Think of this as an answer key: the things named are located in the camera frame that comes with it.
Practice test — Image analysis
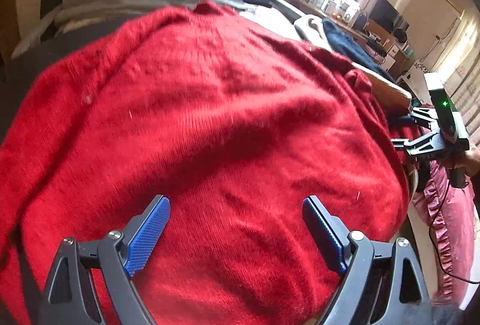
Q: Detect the black cable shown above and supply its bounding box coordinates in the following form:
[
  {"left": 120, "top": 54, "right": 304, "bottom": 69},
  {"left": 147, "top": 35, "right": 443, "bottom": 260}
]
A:
[{"left": 427, "top": 175, "right": 472, "bottom": 284}]

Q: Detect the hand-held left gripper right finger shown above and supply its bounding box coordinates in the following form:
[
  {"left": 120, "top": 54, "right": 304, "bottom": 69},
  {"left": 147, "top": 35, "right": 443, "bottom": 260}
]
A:
[{"left": 302, "top": 195, "right": 432, "bottom": 325}]

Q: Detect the black knit sweater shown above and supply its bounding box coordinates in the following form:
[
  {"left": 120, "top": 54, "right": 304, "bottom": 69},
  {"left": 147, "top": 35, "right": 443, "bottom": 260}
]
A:
[{"left": 322, "top": 18, "right": 399, "bottom": 85}]

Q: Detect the wooden desk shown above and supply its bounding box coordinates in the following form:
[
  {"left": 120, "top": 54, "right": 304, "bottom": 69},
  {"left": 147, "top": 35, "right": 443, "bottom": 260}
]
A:
[{"left": 296, "top": 0, "right": 376, "bottom": 35}]

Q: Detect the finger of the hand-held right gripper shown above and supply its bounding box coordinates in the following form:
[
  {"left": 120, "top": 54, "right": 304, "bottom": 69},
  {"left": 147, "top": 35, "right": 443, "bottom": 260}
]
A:
[
  {"left": 391, "top": 130, "right": 449, "bottom": 164},
  {"left": 390, "top": 104, "right": 440, "bottom": 131}
]

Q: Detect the cluster of jars and boxes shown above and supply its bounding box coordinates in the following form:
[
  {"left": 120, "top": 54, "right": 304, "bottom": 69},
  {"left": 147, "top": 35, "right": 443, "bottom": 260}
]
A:
[{"left": 298, "top": 0, "right": 361, "bottom": 20}]

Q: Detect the beige knit sweater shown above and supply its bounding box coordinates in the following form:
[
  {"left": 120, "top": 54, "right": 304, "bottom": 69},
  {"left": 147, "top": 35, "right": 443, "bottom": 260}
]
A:
[{"left": 293, "top": 15, "right": 331, "bottom": 48}]

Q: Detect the red knit sweater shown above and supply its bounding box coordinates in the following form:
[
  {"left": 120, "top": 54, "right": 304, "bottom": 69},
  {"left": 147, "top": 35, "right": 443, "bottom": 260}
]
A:
[{"left": 0, "top": 2, "right": 413, "bottom": 325}]

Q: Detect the black flat television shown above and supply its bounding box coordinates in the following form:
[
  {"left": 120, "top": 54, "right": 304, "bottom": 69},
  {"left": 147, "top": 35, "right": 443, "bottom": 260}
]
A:
[{"left": 369, "top": 0, "right": 400, "bottom": 35}]

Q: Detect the person's right hand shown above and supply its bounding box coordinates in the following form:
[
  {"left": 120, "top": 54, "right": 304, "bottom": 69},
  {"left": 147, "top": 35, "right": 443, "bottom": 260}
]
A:
[{"left": 463, "top": 146, "right": 480, "bottom": 179}]

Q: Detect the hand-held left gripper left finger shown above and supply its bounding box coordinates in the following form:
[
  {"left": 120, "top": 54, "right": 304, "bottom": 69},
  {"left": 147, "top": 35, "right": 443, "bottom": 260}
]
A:
[{"left": 35, "top": 194, "right": 171, "bottom": 325}]

